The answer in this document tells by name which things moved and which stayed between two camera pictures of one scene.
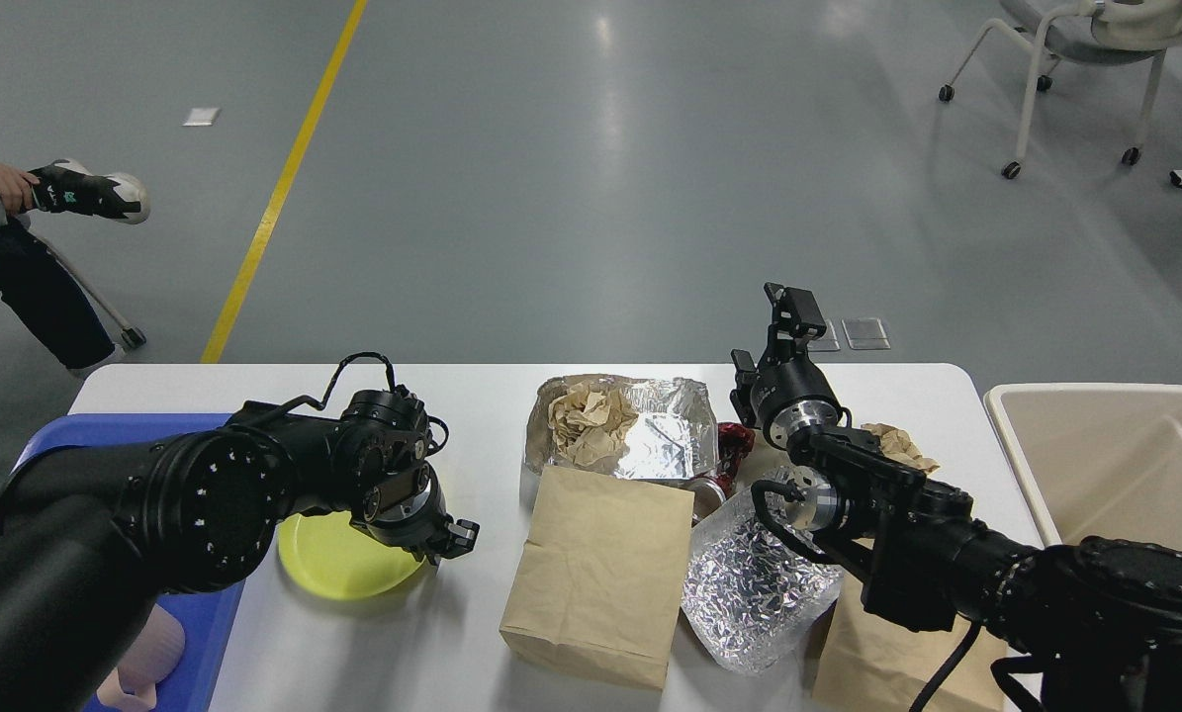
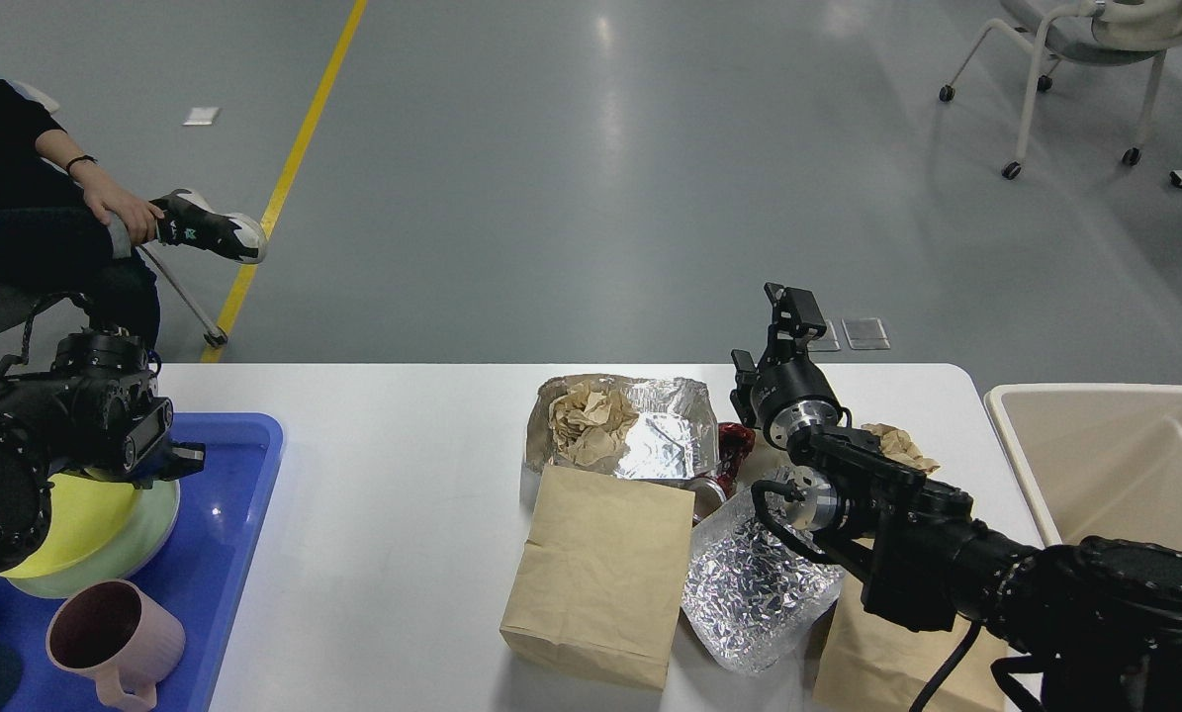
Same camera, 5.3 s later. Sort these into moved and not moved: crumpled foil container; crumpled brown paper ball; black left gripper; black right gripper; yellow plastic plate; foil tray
Moved: yellow plastic plate; black left gripper
Not moved: black right gripper; foil tray; crumpled brown paper ball; crumpled foil container
